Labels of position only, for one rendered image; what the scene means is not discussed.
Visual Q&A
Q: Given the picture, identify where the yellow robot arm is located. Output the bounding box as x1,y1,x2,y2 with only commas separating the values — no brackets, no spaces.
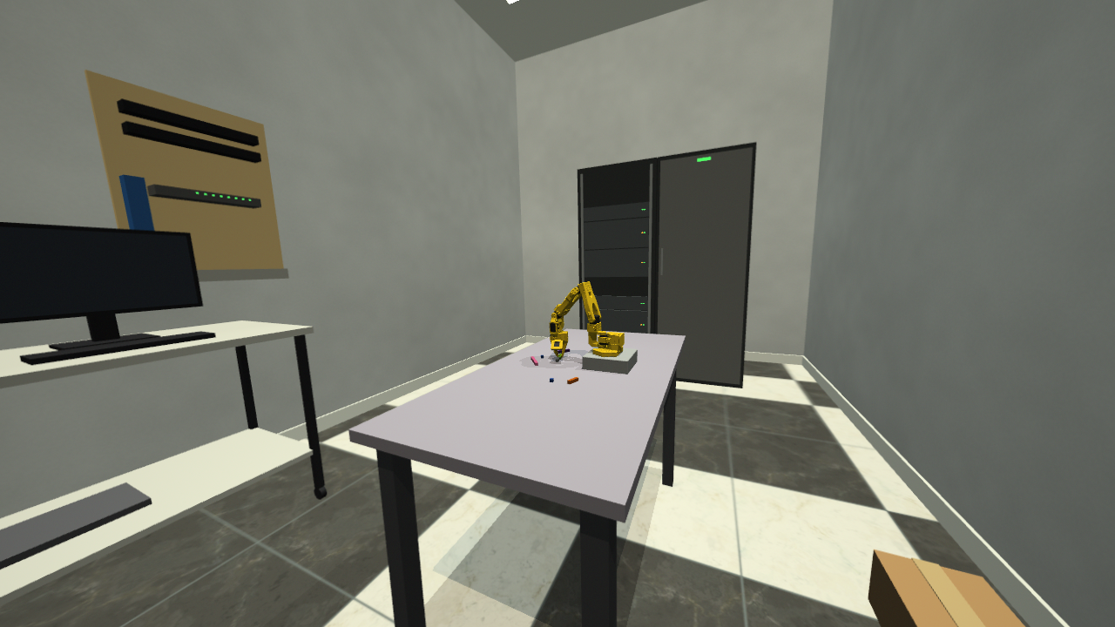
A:
550,282,623,357

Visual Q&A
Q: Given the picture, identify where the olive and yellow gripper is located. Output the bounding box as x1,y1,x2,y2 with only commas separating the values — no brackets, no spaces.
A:
550,330,568,358

